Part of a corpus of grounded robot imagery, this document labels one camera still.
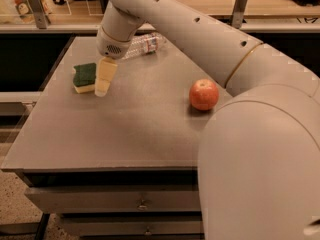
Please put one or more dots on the left metal bracket post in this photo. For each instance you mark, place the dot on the left metal bracket post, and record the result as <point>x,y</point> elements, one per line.
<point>39,14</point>

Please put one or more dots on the lower grey drawer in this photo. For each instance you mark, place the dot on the lower grey drawer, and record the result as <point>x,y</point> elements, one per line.
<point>144,225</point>

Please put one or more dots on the green and yellow sponge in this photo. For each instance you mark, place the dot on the green and yellow sponge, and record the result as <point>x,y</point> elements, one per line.
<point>84,76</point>

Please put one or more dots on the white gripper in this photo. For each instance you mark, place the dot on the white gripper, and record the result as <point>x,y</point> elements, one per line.
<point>110,47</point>

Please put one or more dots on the red apple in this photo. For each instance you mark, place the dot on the red apple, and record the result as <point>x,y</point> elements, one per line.
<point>203,95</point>

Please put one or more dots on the right metal bracket post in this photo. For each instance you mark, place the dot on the right metal bracket post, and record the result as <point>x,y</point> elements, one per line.
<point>237,15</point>

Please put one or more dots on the clear plastic water bottle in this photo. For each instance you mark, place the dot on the clear plastic water bottle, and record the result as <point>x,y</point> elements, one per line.
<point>145,44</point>

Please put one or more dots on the metal bracket post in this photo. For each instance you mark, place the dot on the metal bracket post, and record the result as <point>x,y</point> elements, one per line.
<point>39,14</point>
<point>237,15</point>

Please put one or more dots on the grey drawer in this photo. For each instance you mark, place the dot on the grey drawer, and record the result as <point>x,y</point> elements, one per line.
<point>144,225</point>
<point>115,198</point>

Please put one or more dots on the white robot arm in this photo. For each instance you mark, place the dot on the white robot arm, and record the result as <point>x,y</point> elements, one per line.
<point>259,154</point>

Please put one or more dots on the grey metal drawer cabinet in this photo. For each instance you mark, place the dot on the grey metal drawer cabinet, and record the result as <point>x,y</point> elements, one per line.
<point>142,132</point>

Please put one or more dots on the upper grey drawer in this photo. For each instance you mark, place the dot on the upper grey drawer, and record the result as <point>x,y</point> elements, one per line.
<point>115,198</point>

